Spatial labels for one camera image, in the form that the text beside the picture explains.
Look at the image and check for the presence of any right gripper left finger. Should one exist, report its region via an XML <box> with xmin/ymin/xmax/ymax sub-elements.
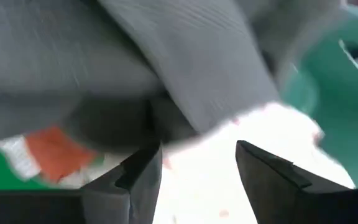
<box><xmin>82</xmin><ymin>143</ymin><xmax>163</xmax><ymax>224</ymax></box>

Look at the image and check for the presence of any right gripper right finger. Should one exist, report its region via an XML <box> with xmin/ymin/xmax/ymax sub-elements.
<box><xmin>235</xmin><ymin>140</ymin><xmax>356</xmax><ymax>224</ymax></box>

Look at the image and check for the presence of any plain white towel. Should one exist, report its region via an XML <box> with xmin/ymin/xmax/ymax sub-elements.
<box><xmin>152</xmin><ymin>101</ymin><xmax>357</xmax><ymax>224</ymax></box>

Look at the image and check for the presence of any orange towel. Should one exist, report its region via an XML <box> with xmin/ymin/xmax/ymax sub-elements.
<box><xmin>25</xmin><ymin>125</ymin><xmax>98</xmax><ymax>184</ymax></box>

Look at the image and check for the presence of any grey checked towel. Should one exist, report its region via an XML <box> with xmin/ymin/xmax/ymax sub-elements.
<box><xmin>0</xmin><ymin>0</ymin><xmax>347</xmax><ymax>149</ymax></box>

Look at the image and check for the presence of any green plastic basket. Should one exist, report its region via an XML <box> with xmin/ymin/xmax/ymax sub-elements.
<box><xmin>280</xmin><ymin>4</ymin><xmax>358</xmax><ymax>189</ymax></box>

